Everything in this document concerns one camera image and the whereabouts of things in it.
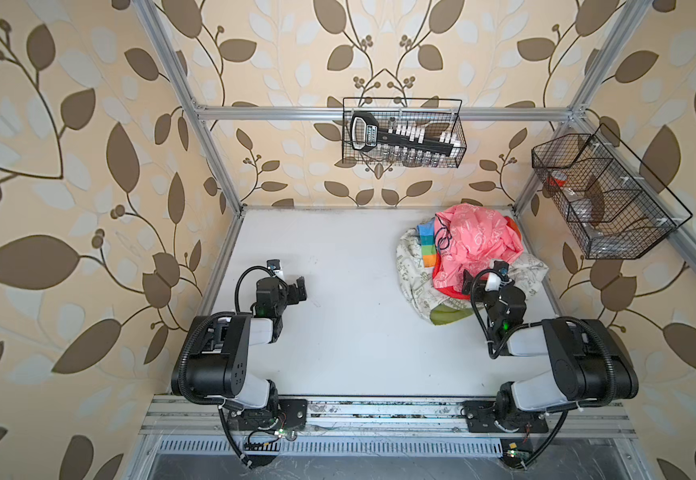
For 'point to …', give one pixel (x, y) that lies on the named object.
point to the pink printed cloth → (468, 237)
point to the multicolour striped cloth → (427, 236)
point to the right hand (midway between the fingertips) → (483, 274)
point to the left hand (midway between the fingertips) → (289, 277)
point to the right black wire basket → (618, 208)
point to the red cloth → (512, 225)
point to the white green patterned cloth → (528, 273)
